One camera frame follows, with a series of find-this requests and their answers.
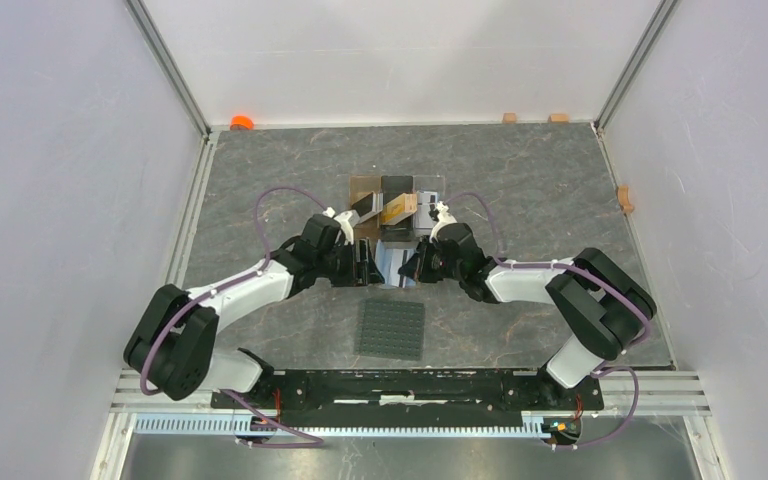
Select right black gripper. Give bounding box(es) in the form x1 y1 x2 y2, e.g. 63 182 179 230
399 236 464 285

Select white blue credit card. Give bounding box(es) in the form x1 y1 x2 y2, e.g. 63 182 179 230
383 248 416 288

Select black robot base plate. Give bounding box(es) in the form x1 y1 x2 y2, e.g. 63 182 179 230
242 368 605 428

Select orange round cap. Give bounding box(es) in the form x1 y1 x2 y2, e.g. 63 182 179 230
229 115 254 130

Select dark grey studded baseplate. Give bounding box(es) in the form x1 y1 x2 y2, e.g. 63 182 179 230
355 299 426 361

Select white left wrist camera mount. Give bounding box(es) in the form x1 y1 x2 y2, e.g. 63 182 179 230
323 207 359 244

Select gold credit card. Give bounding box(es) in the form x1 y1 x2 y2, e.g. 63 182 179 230
380 193 418 226

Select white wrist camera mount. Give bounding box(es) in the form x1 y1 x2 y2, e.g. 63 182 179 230
323 207 359 244
429 201 457 240

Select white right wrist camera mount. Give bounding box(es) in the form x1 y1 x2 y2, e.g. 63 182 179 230
429 201 457 240

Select curved wooden piece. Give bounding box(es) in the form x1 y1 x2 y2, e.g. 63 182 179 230
616 185 635 215

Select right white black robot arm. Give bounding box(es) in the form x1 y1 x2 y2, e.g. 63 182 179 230
399 223 657 408

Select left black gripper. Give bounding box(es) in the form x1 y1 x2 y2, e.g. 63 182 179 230
316 237 384 287

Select clear card stand tray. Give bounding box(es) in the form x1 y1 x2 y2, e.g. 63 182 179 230
412 175 447 238

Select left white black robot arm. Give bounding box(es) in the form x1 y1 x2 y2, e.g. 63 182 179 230
123 210 381 408

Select slotted cable duct strip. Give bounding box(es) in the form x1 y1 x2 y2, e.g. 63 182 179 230
133 413 550 440

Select grey blue card holder wallet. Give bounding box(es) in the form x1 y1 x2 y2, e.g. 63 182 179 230
374 240 416 288

